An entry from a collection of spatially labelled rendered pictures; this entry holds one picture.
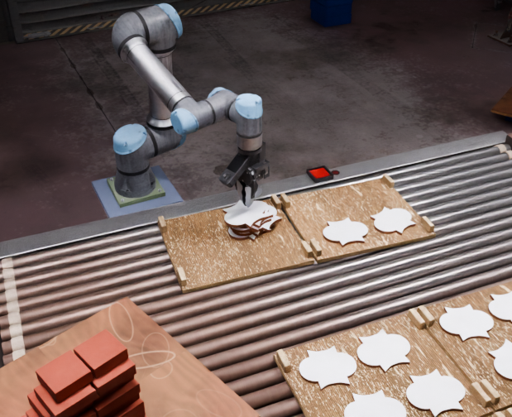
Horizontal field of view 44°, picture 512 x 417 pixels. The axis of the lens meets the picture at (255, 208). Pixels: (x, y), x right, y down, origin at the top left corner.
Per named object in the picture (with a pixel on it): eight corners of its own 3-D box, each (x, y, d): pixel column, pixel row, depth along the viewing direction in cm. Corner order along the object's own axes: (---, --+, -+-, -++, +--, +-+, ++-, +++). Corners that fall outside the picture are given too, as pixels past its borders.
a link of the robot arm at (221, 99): (195, 93, 185) (217, 106, 178) (226, 82, 191) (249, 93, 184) (197, 117, 190) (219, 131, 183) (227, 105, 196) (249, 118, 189)
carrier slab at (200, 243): (157, 224, 209) (157, 221, 208) (274, 201, 220) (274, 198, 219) (183, 294, 182) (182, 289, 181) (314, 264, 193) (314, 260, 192)
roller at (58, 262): (-3, 280, 193) (-7, 268, 191) (510, 157, 253) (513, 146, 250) (-2, 290, 190) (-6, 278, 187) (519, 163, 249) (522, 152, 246)
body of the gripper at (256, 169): (270, 178, 195) (270, 144, 188) (250, 189, 190) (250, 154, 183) (252, 169, 199) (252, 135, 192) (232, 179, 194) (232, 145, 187)
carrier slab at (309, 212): (278, 201, 220) (278, 197, 219) (384, 181, 230) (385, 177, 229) (317, 264, 193) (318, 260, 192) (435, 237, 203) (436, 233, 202)
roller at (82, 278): (-1, 301, 186) (-5, 289, 183) (528, 170, 245) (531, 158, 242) (0, 312, 182) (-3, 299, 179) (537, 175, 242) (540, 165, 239)
